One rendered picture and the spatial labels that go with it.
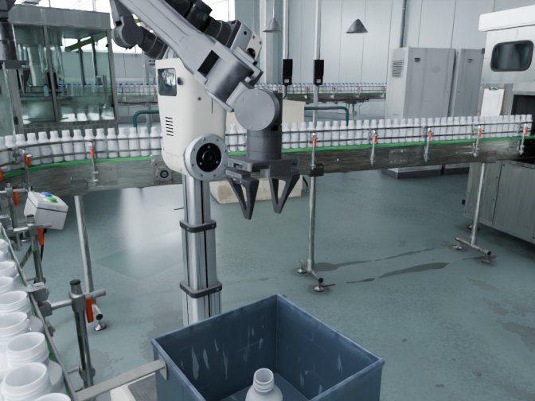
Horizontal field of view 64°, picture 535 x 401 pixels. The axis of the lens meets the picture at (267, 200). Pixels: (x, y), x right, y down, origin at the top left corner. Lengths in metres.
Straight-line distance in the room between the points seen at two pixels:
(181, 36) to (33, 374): 0.50
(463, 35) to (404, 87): 7.48
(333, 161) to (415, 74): 3.88
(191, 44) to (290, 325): 0.64
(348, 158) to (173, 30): 2.37
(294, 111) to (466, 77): 3.01
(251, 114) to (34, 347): 0.38
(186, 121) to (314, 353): 0.80
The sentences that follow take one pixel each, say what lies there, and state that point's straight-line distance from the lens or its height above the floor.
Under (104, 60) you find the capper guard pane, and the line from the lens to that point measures 6.40.
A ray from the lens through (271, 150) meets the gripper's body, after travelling 0.67.
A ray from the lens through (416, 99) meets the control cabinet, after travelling 6.69.
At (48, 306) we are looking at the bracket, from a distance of 0.78.
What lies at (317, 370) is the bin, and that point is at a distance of 0.99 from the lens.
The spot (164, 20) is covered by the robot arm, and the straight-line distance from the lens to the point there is 0.75.
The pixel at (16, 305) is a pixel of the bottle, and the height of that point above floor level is 1.16.
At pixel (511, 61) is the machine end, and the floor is 1.58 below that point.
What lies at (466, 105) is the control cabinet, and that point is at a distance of 7.29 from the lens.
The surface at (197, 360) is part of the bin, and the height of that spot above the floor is 0.86.
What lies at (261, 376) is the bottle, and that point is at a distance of 0.88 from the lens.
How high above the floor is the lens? 1.43
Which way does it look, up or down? 16 degrees down
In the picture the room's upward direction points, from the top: straight up
